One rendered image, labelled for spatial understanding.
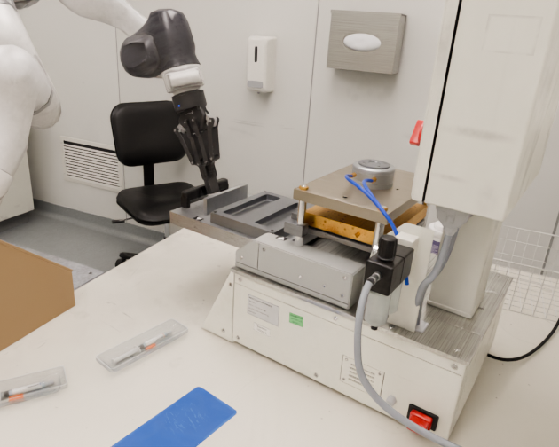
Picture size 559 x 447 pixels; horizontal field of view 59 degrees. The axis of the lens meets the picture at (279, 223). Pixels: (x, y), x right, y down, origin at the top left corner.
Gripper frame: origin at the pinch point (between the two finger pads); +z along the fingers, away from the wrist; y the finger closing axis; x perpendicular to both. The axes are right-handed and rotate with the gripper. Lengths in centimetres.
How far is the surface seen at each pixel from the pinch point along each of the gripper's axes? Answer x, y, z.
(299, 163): -132, 57, 13
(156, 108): -103, 118, -32
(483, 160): 18, -65, 3
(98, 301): 23.5, 22.4, 21.3
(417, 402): 19, -49, 41
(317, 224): 11.4, -33.1, 11.0
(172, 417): 40, -14, 35
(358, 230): 11.6, -41.3, 12.6
